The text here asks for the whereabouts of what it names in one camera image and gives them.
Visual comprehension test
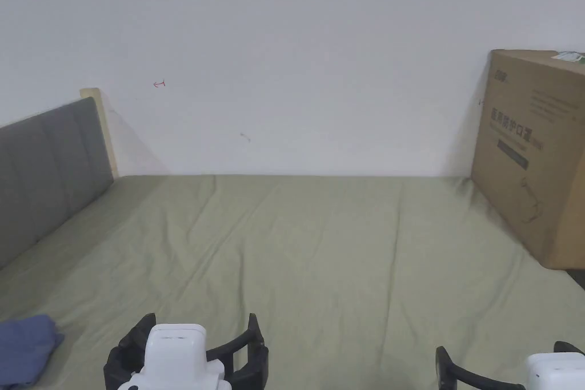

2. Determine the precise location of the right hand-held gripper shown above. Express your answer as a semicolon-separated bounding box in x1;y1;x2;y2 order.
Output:
434;340;585;390

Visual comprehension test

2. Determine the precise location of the brown cardboard carton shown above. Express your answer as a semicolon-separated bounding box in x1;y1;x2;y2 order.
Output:
470;49;585;271

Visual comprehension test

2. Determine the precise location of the grey padded headboard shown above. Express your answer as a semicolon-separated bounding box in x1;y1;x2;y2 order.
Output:
0;87;120;271

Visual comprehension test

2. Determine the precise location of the bed with pale green sheet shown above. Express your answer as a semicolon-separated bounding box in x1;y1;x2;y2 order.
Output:
0;174;585;390

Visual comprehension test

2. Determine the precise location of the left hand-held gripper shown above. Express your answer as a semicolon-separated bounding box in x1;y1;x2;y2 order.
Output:
103;312;270;390

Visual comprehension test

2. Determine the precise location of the blue garment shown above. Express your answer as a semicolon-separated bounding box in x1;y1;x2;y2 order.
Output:
0;314;65;387

